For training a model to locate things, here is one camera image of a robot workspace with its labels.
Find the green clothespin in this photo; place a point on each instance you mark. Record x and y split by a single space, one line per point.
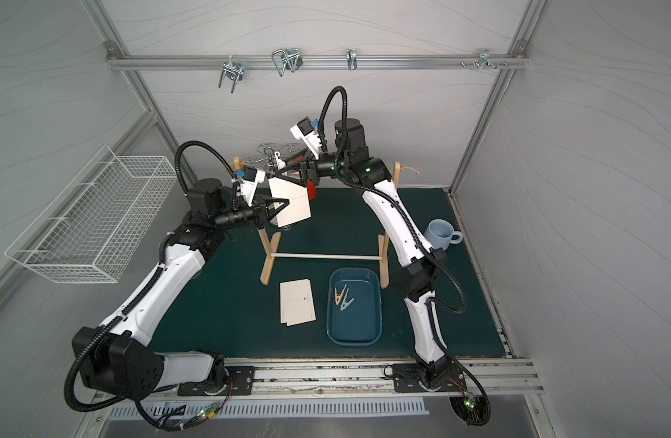
346 301

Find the metal stand with hooks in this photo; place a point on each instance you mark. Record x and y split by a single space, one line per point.
266 155

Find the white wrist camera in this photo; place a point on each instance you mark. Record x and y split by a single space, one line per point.
249 179
306 131

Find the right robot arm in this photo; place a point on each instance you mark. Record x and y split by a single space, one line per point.
337 149

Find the wooden drying rack frame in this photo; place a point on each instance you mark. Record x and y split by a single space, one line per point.
272 253

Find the metal clamp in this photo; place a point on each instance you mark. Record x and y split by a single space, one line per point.
289 59
231 74

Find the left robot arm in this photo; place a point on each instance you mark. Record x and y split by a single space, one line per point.
113 361

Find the yellow wooden clothespin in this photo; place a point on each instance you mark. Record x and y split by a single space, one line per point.
341 296

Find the middle metal clamp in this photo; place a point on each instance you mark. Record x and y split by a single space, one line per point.
289 59

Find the red round disc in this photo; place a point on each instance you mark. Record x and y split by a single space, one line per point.
311 189

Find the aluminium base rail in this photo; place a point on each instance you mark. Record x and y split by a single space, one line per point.
374 377

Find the blue plastic tray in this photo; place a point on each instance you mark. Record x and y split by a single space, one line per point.
360 325

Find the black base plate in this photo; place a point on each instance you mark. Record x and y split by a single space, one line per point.
406 379
237 380

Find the green table mat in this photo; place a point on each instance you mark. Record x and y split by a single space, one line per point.
226 309

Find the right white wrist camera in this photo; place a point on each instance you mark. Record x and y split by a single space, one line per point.
306 131

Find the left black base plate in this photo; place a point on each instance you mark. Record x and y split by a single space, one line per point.
237 380

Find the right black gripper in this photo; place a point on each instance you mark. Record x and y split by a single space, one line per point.
308 170

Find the white wire basket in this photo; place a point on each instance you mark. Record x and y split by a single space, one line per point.
90 231

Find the light blue mug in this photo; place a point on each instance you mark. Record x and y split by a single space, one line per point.
442 234

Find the white clothespin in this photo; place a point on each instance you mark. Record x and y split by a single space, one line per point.
278 162

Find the white postcard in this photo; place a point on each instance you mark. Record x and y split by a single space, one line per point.
301 308
292 203
285 298

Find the aluminium cross bar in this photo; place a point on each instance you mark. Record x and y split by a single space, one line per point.
311 62

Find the left metal clamp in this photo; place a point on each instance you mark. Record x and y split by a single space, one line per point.
231 74

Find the right metal bracket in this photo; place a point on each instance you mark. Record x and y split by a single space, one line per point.
484 60

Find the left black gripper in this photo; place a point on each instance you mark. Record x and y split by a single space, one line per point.
263 213

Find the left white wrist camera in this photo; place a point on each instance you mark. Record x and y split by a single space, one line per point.
249 179

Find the small metal bracket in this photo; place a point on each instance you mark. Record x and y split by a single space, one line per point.
351 59

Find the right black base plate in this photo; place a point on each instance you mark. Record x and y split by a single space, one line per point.
406 379

